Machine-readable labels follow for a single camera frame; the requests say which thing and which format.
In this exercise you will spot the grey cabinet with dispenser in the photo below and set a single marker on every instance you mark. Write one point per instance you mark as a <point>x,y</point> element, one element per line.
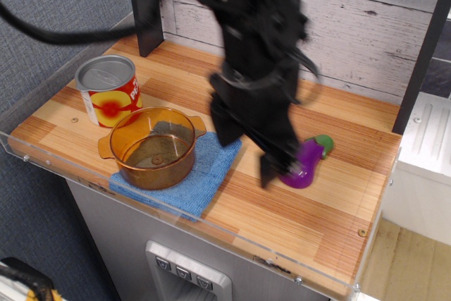
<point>153,256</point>

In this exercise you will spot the blue microfiber cloth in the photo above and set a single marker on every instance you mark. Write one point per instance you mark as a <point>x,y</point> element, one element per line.
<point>191,196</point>

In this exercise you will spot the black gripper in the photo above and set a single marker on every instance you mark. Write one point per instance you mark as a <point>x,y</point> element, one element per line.
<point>259,110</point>

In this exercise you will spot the yellow black object corner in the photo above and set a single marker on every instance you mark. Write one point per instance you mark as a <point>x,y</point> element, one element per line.
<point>20,281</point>

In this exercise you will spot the dark vertical post right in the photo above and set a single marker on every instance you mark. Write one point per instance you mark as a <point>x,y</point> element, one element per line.
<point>427,49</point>

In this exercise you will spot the amber glass pot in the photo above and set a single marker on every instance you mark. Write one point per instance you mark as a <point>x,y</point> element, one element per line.
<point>154,148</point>

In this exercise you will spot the red yellow peach can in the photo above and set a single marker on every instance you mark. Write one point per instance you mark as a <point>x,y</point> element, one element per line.
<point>109,89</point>

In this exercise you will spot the white appliance at right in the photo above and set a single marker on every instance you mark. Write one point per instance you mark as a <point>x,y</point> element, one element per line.
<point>418,195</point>

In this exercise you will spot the purple toy eggplant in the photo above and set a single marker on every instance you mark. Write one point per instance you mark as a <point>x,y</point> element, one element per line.
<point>312,150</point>

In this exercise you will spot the dark vertical post left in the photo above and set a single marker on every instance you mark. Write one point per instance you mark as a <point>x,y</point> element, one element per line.
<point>147,18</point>

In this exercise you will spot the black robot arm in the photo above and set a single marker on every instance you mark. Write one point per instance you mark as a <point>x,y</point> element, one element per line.
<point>258,34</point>

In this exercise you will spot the dark vertical post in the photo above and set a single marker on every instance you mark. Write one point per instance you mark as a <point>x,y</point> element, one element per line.
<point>427,49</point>
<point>147,18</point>

